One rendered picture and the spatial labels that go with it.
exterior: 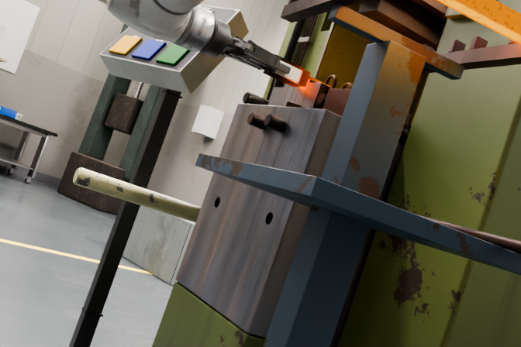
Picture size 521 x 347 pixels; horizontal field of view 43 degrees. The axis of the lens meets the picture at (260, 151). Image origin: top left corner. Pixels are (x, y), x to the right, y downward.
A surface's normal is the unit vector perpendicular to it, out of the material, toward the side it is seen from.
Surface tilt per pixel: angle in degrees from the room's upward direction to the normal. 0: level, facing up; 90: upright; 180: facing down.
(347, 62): 90
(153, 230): 90
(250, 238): 90
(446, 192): 90
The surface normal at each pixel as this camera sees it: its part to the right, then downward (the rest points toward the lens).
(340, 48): 0.47, 0.10
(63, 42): 0.64, 0.16
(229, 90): -0.70, -0.29
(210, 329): -0.82, -0.33
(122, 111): -0.51, -0.25
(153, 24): -0.05, 0.85
